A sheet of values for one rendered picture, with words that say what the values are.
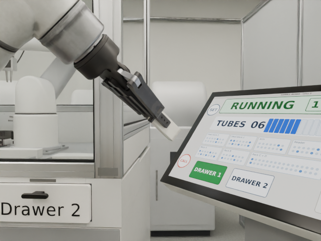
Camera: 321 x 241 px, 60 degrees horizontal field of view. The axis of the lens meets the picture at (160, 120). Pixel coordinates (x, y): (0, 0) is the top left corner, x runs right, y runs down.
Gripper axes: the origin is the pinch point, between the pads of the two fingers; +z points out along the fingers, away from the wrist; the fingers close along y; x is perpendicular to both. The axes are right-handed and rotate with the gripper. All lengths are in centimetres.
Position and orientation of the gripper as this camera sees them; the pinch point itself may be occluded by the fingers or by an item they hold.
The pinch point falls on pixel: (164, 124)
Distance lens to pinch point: 54.9
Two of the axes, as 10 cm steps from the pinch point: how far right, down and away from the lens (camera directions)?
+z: 6.2, 6.2, 4.8
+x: -5.8, 7.8, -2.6
